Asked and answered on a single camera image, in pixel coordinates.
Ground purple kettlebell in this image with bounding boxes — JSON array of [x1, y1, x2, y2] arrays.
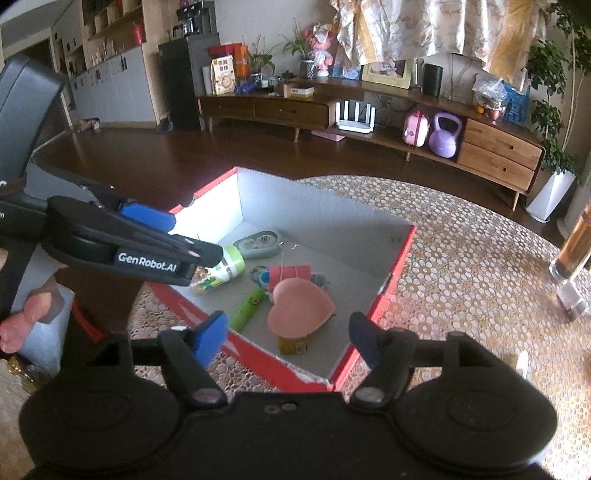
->
[[428, 112, 464, 160]]

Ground pink card box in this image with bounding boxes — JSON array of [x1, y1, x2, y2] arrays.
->
[[269, 264, 311, 291]]

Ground wooden TV cabinet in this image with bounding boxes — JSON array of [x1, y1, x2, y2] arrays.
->
[[198, 76, 546, 210]]

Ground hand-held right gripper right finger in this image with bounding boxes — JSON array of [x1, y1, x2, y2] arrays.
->
[[348, 312, 511, 411]]

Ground person's left hand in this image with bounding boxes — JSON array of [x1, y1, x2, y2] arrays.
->
[[0, 288, 63, 355]]

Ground blue plastic basket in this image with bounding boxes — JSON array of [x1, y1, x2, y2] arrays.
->
[[501, 80, 531, 123]]

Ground floral curtain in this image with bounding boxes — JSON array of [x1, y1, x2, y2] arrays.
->
[[330, 0, 550, 77]]

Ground small lying clear cup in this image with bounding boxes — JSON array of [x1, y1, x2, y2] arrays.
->
[[556, 279, 589, 321]]

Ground lace tablecloth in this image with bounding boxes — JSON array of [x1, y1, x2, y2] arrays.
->
[[0, 175, 591, 480]]

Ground small blue ornament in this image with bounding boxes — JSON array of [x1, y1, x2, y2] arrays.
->
[[331, 60, 363, 79]]

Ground cream picture frame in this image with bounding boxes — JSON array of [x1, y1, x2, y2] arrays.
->
[[361, 59, 413, 90]]

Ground white router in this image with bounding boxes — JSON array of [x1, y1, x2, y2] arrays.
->
[[335, 99, 376, 134]]

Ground wall shelf cabinet unit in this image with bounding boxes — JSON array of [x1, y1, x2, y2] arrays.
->
[[51, 0, 160, 125]]

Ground white planter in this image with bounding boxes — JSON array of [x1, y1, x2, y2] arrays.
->
[[525, 168, 578, 223]]

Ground small yellow toy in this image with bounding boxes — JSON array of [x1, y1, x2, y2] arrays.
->
[[277, 333, 310, 356]]

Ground potted orchid plant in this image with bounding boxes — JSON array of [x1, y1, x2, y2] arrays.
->
[[281, 21, 319, 80]]

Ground teal round keychain toy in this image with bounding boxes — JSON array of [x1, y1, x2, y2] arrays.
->
[[250, 265, 273, 291]]

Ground green toy tube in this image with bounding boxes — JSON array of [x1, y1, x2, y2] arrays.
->
[[229, 286, 267, 332]]

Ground clear plastic bag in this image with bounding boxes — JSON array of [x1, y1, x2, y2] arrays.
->
[[472, 74, 509, 116]]

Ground pink heart-shaped bowl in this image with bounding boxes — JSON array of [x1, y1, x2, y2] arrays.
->
[[268, 277, 336, 337]]

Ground green potted tree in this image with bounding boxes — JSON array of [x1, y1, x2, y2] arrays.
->
[[526, 0, 591, 178]]

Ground pink doll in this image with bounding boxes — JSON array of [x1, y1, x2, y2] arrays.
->
[[310, 22, 340, 78]]

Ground orange box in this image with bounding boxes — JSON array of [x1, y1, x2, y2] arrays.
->
[[233, 44, 252, 79]]

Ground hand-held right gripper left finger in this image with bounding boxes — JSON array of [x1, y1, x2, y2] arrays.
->
[[51, 311, 230, 411]]

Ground black coffee machine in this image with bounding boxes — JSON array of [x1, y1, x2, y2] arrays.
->
[[178, 0, 218, 38]]

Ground black fridge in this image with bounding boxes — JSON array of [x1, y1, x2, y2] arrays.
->
[[158, 32, 221, 131]]

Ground glass tea bottle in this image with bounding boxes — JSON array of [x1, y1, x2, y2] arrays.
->
[[549, 203, 591, 282]]

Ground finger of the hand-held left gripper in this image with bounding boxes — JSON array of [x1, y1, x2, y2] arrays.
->
[[137, 230, 226, 270], [32, 161, 177, 234]]

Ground small potted plant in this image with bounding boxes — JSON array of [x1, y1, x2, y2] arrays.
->
[[247, 39, 275, 86]]

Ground beige snack box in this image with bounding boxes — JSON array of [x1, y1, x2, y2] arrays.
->
[[211, 55, 237, 95]]

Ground red cardboard box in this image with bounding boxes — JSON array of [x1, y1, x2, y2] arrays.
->
[[128, 166, 417, 393]]

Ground black speaker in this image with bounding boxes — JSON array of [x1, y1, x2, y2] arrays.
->
[[422, 64, 444, 97]]

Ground grey oval case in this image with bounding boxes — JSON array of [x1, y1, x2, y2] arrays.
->
[[232, 229, 283, 259]]

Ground green white jar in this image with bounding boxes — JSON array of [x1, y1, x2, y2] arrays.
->
[[189, 244, 245, 295]]

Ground pink toy case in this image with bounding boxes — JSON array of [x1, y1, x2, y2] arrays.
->
[[403, 110, 431, 147]]

